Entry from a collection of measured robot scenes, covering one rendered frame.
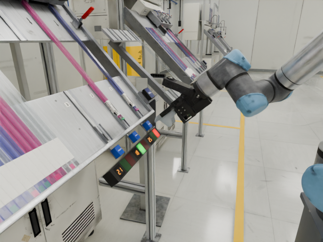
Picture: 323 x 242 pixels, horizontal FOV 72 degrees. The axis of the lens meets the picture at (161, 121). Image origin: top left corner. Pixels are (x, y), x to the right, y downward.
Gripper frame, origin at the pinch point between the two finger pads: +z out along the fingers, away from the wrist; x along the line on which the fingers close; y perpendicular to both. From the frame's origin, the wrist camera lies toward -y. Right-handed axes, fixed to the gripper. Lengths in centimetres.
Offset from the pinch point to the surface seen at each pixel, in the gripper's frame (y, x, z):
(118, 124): -6.4, -13.4, 4.9
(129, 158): 4.1, -18.7, 5.9
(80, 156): -5.0, -33.3, 4.9
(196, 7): -118, 440, -4
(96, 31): -78, 85, 37
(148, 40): -45, 85, 10
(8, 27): -45, -23, 5
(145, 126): -0.2, -1.2, 5.0
